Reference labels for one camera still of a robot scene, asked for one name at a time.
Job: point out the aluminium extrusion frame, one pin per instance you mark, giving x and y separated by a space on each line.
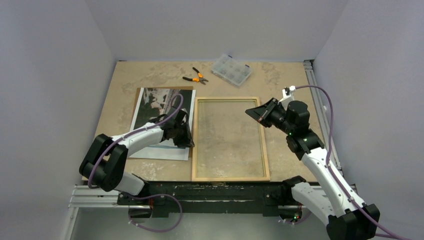
142 90

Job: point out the clear plastic organizer box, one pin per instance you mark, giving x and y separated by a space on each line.
231 70

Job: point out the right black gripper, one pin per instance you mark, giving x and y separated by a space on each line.
268 112

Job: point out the orange black pliers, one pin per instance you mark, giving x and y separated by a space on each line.
199 79

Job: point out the green wooden picture frame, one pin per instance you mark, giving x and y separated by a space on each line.
229 147

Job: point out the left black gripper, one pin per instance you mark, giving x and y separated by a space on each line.
186 141

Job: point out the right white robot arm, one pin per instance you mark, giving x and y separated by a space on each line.
344 213

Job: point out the glossy photo print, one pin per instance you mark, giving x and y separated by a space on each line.
159 99

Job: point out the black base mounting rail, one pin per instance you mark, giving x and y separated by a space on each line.
160 198

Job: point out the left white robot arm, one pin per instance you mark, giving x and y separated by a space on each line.
105 161

